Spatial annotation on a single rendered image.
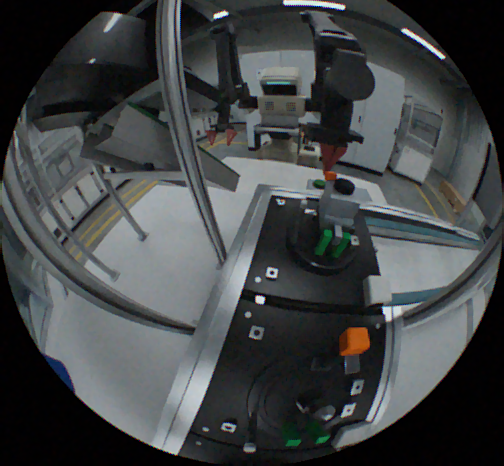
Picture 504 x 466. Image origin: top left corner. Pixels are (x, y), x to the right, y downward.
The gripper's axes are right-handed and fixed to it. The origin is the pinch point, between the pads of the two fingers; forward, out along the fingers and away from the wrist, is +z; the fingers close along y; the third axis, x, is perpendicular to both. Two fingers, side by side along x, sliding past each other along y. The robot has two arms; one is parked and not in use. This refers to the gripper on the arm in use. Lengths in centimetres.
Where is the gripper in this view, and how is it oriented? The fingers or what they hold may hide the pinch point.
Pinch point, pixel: (325, 170)
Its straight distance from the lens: 33.1
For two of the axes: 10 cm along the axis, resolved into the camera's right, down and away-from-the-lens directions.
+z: 0.4, 7.3, 6.8
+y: 9.6, 1.5, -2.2
